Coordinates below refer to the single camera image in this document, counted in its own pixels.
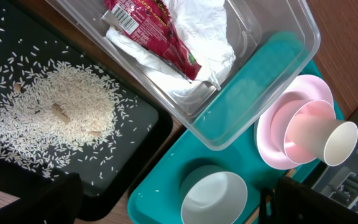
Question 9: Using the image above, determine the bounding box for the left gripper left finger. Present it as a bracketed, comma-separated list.
[0, 173, 83, 223]

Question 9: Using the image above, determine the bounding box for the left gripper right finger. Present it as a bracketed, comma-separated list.
[258, 177, 358, 224]

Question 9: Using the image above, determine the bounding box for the grey bowl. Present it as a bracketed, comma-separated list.
[180, 165, 248, 224]

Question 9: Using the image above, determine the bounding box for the white rice pile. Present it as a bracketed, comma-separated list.
[0, 8, 154, 188]

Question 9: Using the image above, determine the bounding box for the white napkin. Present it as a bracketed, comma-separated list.
[105, 0, 237, 91]

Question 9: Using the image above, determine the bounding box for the red snack wrapper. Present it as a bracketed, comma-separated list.
[103, 0, 201, 81]

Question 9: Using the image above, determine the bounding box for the pink plate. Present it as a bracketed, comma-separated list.
[254, 75, 336, 170]

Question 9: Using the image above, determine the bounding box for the white paper cup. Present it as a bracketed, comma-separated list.
[295, 115, 358, 167]

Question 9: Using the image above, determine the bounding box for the teal serving tray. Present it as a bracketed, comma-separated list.
[127, 58, 345, 224]

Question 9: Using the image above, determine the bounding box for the black tray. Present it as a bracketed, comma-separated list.
[0, 0, 174, 222]

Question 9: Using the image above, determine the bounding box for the clear plastic bin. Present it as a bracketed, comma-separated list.
[52, 0, 321, 151]

